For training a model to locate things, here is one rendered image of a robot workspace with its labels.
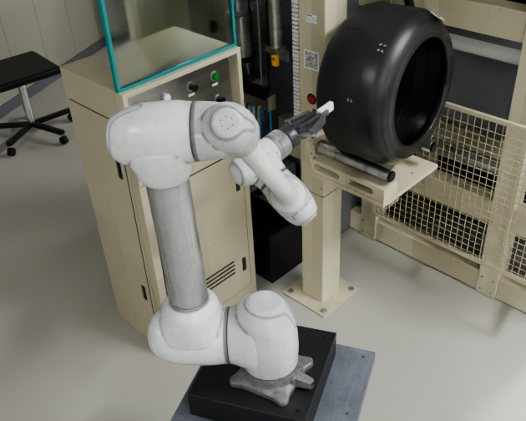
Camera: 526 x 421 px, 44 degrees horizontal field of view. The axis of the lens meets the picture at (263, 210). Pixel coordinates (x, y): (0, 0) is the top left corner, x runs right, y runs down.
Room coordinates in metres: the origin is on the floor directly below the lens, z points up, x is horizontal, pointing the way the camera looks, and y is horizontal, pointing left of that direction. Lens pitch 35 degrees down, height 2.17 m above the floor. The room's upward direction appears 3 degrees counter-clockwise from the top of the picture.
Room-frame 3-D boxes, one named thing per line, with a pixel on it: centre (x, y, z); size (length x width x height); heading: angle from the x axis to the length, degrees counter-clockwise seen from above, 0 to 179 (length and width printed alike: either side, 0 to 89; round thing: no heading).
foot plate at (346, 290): (2.37, -0.26, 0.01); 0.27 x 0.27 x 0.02; 44
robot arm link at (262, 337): (1.24, 0.02, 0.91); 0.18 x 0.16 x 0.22; 85
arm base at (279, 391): (1.22, -0.02, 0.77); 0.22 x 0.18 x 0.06; 59
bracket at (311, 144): (2.33, -0.33, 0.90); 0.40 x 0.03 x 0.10; 134
